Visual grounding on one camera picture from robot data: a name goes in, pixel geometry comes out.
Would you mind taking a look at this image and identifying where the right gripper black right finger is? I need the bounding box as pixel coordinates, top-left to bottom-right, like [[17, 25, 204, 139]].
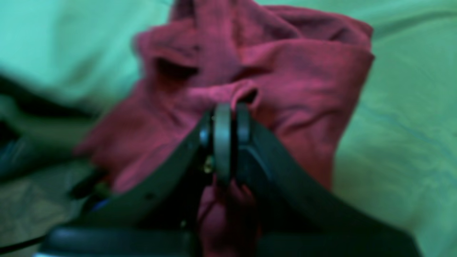
[[236, 104, 421, 257]]

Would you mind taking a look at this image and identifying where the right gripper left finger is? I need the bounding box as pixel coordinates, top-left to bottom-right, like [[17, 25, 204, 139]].
[[36, 104, 232, 257]]

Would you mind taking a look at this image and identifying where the red long-sleeve T-shirt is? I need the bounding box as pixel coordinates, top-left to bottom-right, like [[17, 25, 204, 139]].
[[73, 0, 375, 257]]

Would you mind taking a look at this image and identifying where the green table cloth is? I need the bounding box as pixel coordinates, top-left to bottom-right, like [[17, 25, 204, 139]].
[[1, 0, 456, 257]]

